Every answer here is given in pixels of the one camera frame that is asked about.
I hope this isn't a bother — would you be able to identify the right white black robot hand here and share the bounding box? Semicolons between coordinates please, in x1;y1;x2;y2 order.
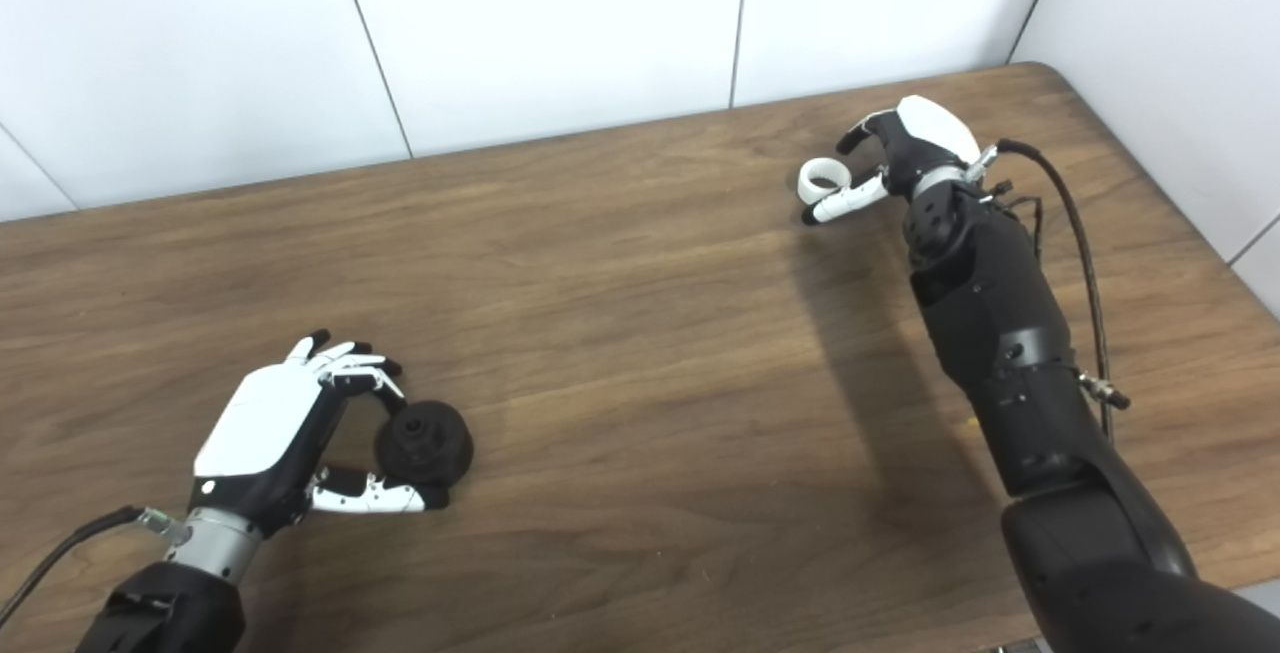
801;95;984;226

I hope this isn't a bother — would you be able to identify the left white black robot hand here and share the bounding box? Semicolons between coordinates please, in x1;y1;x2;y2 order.
188;329;451;539

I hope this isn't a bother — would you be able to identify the white plastic ring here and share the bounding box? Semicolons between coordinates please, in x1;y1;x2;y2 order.
797;158;854;206

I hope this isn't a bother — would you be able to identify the round black plastic part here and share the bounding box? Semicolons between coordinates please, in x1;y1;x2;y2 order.
373;400;476;489

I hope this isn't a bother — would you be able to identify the right arm thin black wire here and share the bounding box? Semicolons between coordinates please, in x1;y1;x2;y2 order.
990;178;1046;264

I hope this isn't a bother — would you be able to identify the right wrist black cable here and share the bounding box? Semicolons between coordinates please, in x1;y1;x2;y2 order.
965;138;1131;444

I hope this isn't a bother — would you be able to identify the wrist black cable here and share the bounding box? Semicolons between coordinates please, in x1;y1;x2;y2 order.
965;138;1131;444
0;505;191;629

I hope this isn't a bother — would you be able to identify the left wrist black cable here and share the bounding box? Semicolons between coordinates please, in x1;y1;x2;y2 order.
0;505;191;629

